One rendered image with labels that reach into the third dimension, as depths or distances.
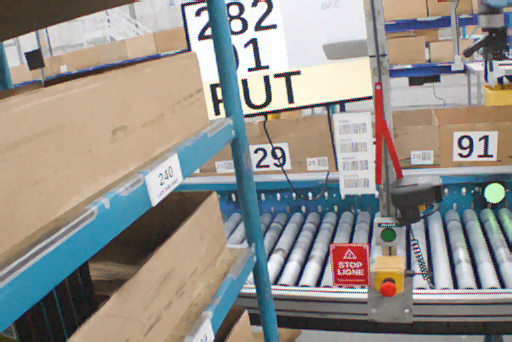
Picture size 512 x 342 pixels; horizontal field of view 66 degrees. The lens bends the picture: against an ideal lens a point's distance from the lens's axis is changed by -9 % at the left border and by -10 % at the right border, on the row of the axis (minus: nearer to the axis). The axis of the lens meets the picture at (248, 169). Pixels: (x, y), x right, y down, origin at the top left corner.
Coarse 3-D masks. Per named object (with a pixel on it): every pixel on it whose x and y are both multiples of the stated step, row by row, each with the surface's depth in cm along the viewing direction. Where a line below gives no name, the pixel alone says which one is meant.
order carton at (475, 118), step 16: (448, 112) 170; (464, 112) 167; (480, 112) 165; (496, 112) 163; (448, 128) 145; (464, 128) 143; (480, 128) 141; (496, 128) 139; (448, 144) 147; (448, 160) 149; (496, 160) 143
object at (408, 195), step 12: (396, 180) 96; (408, 180) 93; (420, 180) 92; (432, 180) 91; (396, 192) 92; (408, 192) 91; (420, 192) 90; (432, 192) 89; (396, 204) 93; (408, 204) 92; (420, 204) 91; (408, 216) 94
